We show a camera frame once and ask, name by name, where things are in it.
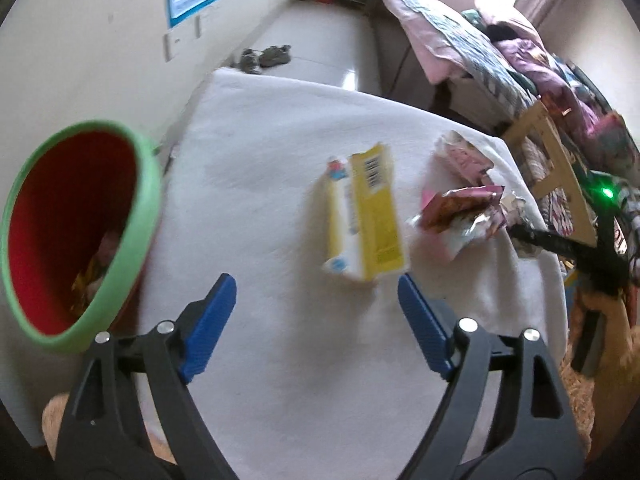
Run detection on yellow white carton box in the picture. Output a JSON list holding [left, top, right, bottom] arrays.
[[323, 143, 409, 284]]

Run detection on green red trash bucket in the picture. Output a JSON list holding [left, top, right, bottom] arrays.
[[1, 120, 163, 353]]

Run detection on wooden chair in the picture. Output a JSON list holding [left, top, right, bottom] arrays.
[[502, 101, 597, 247]]

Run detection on crumpled silver printed wrapper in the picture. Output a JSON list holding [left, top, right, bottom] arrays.
[[500, 192, 539, 258]]

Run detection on white table cloth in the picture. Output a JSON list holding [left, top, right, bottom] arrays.
[[138, 70, 567, 479]]

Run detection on pink torn wrapper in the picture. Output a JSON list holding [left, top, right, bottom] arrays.
[[436, 131, 494, 186]]

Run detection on purple blanket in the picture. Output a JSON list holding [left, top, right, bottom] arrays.
[[495, 38, 599, 133]]

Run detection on bed with plaid quilt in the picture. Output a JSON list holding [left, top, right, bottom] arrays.
[[382, 0, 579, 133]]

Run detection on left grey sneaker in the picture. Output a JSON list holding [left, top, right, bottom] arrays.
[[238, 49, 262, 75]]

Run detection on grey sneaker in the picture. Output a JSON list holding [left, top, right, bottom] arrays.
[[258, 44, 292, 68], [238, 49, 262, 75]]

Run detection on right grey sneaker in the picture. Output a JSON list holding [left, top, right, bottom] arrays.
[[258, 44, 292, 68]]

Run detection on pink pillow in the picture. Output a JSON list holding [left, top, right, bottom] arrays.
[[474, 0, 544, 47]]

